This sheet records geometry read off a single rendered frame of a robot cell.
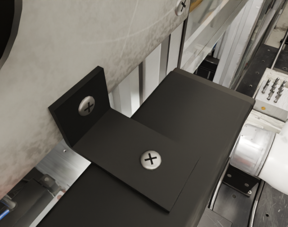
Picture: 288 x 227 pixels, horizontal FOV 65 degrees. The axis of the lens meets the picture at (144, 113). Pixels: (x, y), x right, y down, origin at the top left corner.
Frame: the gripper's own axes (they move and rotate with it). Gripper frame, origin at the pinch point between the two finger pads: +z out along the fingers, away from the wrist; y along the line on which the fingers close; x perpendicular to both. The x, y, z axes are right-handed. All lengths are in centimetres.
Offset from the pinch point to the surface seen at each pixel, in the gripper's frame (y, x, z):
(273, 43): -101, -222, -5
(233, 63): 4.6, -18.6, -12.6
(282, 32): -102, -249, -8
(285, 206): -38, -13, -39
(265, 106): -12.4, -26.2, -22.7
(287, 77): -16, -47, -25
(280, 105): -11.3, -27.3, -26.2
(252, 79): -34, -66, -13
